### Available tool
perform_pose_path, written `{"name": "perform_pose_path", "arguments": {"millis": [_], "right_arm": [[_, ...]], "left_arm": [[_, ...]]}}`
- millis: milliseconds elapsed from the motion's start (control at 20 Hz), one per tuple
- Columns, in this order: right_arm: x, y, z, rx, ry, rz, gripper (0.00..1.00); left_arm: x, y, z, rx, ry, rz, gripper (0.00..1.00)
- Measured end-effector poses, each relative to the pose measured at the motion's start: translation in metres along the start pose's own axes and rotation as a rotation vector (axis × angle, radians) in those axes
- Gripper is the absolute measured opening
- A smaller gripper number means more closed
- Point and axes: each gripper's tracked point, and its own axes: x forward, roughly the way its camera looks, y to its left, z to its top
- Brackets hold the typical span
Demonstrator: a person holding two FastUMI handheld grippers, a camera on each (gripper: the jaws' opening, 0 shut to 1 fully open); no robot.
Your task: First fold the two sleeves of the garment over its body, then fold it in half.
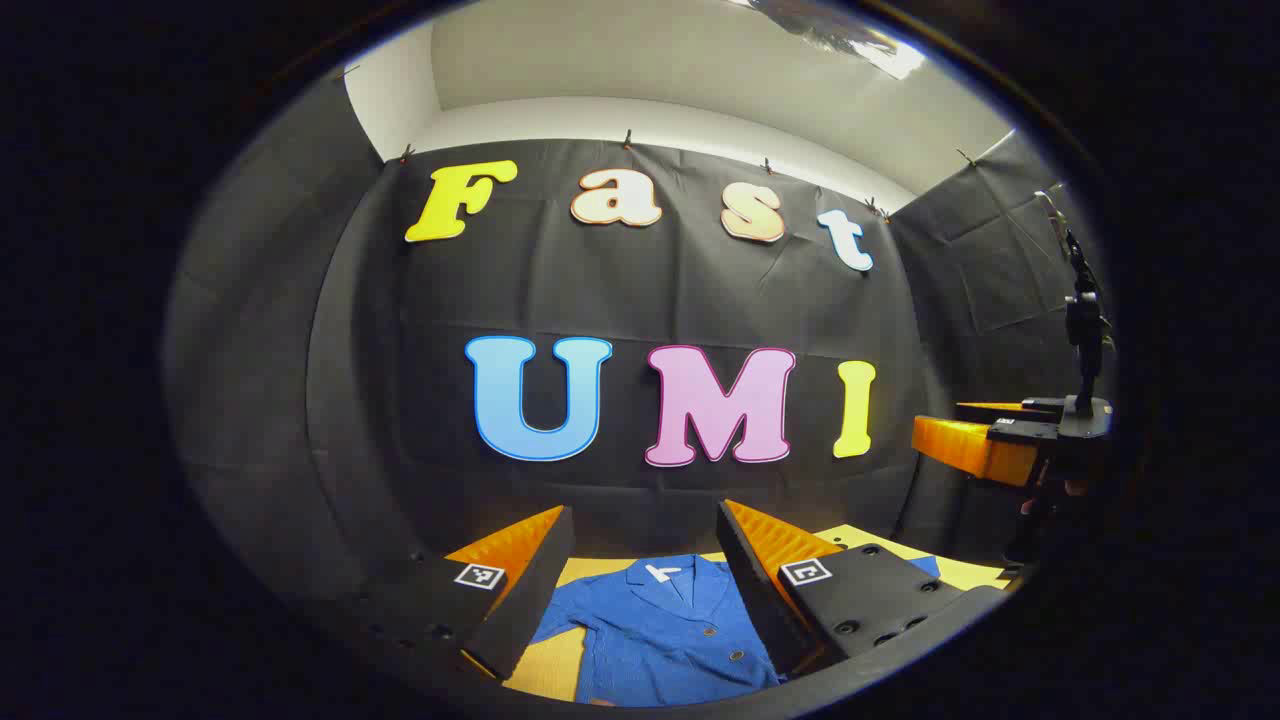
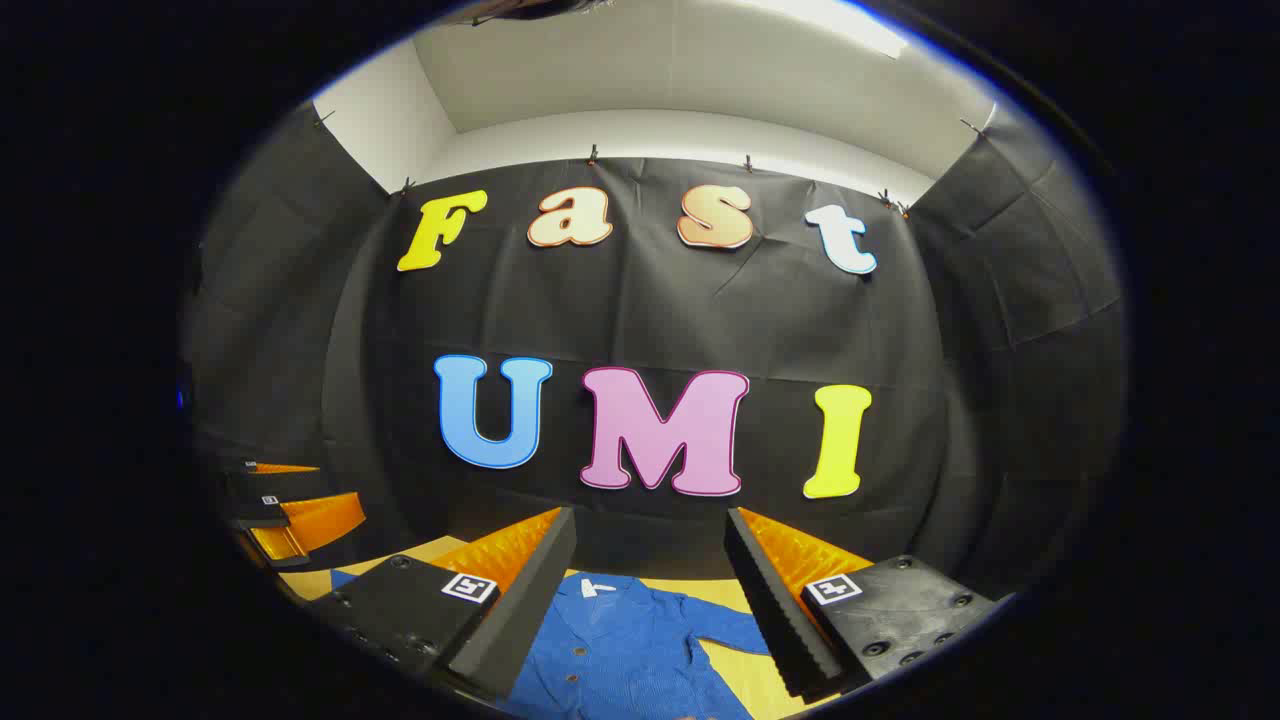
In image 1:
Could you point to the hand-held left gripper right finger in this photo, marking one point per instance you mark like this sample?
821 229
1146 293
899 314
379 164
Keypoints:
755 600

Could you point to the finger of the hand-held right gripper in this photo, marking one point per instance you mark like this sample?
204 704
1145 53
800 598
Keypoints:
965 448
1000 410

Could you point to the ceiling light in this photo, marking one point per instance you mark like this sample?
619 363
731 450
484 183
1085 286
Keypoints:
860 40

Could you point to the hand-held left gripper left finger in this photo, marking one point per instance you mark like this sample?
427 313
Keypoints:
530 600

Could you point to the row of cloth clips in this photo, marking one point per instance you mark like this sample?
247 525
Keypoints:
627 138

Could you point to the blue button shirt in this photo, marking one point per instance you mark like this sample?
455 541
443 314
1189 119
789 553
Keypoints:
660 640

